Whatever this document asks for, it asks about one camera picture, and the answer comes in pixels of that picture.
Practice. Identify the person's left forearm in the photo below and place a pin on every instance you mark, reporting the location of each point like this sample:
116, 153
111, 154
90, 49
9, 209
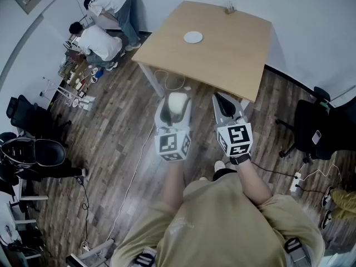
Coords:
173, 182

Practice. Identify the white table leg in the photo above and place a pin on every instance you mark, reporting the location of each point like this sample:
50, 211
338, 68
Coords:
151, 76

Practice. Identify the person's right forearm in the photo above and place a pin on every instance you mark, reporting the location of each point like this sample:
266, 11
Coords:
253, 182

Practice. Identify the smartphone with light case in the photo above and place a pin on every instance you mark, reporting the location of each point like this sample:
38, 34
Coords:
316, 137

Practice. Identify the white plate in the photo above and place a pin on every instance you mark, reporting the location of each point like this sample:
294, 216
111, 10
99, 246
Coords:
193, 37

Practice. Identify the person's black trouser leg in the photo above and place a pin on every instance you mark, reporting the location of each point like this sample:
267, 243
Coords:
224, 174

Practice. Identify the white desk frame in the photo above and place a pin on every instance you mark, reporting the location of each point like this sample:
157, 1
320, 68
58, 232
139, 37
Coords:
22, 204

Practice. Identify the black chair left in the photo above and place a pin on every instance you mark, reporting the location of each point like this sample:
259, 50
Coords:
33, 152

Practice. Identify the person's olive shirt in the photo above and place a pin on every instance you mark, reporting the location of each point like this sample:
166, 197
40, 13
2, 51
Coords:
222, 227

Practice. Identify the white power strip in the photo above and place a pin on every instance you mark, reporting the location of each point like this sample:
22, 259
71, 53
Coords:
295, 182

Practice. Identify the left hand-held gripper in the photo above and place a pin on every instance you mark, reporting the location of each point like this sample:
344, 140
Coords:
172, 143

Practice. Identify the white round object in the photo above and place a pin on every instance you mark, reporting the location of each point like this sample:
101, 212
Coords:
176, 103

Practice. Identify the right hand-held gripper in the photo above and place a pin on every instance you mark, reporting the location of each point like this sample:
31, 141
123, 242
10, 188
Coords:
236, 138

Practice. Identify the pile of assorted clutter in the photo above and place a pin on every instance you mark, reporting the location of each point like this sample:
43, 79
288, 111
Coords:
76, 82

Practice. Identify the black mesh office chair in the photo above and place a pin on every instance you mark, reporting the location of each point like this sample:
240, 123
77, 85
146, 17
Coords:
25, 115

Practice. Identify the person's white shoe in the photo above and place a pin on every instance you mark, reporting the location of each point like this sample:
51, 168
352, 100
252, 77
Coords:
219, 165

